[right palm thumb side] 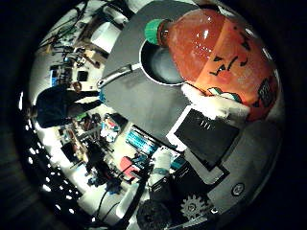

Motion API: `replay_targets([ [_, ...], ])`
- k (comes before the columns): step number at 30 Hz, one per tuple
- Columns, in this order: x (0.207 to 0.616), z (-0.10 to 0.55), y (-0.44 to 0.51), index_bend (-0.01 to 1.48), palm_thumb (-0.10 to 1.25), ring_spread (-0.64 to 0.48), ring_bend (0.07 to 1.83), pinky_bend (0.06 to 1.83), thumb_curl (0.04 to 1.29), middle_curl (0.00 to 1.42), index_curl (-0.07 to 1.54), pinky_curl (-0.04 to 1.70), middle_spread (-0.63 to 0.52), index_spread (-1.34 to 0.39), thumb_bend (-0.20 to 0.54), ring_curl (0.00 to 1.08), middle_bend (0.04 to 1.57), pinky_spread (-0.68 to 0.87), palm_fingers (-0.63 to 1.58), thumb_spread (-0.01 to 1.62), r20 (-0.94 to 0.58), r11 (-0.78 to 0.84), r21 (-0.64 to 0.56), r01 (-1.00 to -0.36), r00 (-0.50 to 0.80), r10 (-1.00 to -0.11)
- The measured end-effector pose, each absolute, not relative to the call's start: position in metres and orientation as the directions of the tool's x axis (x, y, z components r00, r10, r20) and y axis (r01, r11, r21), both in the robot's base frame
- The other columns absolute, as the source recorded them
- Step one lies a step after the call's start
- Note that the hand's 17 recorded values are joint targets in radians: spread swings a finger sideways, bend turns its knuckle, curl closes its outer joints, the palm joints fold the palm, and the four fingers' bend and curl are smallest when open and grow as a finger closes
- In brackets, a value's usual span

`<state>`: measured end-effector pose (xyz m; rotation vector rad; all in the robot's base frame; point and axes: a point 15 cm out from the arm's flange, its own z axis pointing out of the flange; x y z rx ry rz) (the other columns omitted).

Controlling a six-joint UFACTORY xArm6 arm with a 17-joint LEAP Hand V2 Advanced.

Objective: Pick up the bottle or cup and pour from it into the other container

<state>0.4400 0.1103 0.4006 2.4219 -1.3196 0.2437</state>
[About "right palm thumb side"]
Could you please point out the orange drink bottle green cap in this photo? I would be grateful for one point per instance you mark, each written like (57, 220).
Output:
(220, 60)

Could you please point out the teal drawer rack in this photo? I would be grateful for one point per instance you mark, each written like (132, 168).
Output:
(140, 142)

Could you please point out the dark grey table mat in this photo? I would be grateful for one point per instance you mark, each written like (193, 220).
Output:
(144, 99)

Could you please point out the red office chair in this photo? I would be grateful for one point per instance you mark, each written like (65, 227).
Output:
(127, 166)

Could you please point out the white box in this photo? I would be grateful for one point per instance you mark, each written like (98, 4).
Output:
(105, 35)

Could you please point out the person in dark clothes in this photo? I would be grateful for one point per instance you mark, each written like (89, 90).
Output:
(59, 103)

